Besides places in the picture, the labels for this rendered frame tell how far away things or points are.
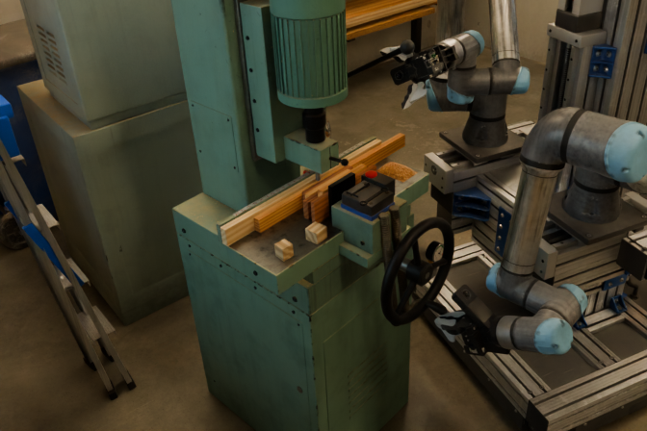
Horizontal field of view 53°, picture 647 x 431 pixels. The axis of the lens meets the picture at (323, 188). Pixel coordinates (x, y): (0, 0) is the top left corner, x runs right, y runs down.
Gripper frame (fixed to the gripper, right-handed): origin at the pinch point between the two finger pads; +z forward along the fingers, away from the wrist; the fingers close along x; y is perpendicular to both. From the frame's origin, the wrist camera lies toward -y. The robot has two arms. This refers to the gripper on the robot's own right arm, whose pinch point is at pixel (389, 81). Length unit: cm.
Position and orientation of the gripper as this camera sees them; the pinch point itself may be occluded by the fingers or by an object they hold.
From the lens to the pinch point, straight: 161.5
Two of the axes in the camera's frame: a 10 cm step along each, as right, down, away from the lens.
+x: 3.8, 9.1, 1.6
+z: -6.9, 3.9, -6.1
